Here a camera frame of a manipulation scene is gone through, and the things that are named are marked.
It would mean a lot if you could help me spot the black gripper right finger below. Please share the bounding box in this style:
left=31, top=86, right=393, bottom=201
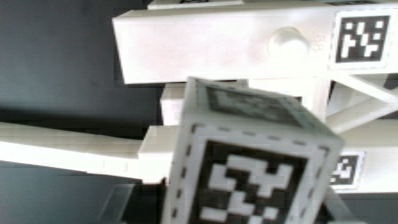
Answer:
left=324, top=198, right=368, bottom=224

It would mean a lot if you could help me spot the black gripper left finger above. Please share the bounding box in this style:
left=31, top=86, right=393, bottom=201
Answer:
left=96, top=182, right=144, bottom=224

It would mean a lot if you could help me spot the white chair leg cube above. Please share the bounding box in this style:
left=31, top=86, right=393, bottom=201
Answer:
left=162, top=77, right=343, bottom=224

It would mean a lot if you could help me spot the white chair back piece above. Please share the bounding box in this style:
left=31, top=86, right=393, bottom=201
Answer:
left=112, top=0, right=398, bottom=193

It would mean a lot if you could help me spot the white U-shaped fence frame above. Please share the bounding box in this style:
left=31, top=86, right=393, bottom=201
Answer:
left=0, top=122, right=171, bottom=183

